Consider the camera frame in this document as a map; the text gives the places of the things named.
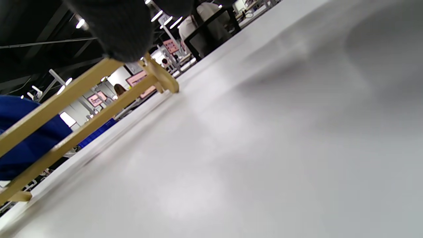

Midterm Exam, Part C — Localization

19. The person's right hand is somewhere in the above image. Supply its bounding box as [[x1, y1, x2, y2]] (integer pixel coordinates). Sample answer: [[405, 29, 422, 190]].
[[64, 0, 195, 63]]

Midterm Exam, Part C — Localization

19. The wooden book rack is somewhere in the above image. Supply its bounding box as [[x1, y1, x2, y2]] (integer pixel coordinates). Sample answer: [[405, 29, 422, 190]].
[[0, 53, 180, 205]]

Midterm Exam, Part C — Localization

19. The blue t-shirt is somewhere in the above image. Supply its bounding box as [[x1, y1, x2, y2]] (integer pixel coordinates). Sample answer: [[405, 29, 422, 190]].
[[0, 95, 74, 181]]

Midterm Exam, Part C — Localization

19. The blue plastic crate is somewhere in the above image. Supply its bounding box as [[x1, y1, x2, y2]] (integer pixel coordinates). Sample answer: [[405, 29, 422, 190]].
[[77, 118, 118, 148]]

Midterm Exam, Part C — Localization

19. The black office chair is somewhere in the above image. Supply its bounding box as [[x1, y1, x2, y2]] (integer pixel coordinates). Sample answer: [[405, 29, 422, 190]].
[[183, 7, 242, 62]]

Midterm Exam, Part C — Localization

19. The pink wall poster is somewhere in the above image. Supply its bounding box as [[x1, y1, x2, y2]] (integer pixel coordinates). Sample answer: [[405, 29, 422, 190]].
[[87, 92, 108, 107], [126, 70, 156, 99], [163, 39, 181, 54]]

